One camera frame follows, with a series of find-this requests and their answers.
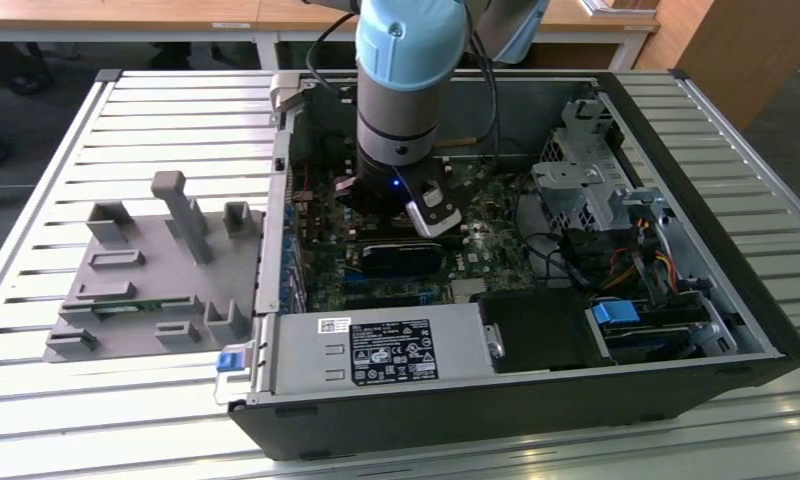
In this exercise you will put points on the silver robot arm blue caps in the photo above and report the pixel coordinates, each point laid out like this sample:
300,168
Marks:
400,120

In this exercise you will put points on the black expansion slot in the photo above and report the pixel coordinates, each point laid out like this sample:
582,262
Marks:
380,301

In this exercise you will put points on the black graphics card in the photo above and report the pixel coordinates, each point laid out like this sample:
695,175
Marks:
400,260

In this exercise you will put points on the green motherboard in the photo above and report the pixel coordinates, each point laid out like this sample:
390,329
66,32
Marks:
487,235

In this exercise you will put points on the silver chipset heatsink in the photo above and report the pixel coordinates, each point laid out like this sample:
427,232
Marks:
467,290

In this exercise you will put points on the grey case latch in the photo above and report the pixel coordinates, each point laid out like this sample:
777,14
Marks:
283,92

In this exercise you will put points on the metal drive cage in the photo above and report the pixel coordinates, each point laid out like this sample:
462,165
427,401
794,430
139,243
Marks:
567,177

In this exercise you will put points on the grey power supply unit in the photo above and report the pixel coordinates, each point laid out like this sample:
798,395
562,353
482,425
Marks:
307,360

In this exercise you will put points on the black plastic shroud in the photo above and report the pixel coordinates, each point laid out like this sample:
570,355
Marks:
541,330

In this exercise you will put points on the grey parts rack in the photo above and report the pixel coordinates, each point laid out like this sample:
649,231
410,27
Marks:
154,280

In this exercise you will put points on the blue case latch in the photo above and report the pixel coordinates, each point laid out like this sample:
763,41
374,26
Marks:
230,361

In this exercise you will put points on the green RAM stick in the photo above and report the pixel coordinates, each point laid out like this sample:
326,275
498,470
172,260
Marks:
148,304

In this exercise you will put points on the black office chair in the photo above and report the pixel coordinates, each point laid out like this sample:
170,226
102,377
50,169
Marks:
20,70
167,57

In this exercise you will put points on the blue disk carrier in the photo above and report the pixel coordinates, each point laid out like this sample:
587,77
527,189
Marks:
615,315

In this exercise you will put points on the black PC case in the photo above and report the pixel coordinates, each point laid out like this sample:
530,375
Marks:
441,415

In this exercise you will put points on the stack of papers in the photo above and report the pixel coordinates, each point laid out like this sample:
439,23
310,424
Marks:
607,6

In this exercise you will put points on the wooden cabinet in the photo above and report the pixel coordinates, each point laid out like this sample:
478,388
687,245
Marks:
741,55

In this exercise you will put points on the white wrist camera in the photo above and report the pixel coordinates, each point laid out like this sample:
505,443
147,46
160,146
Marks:
434,220

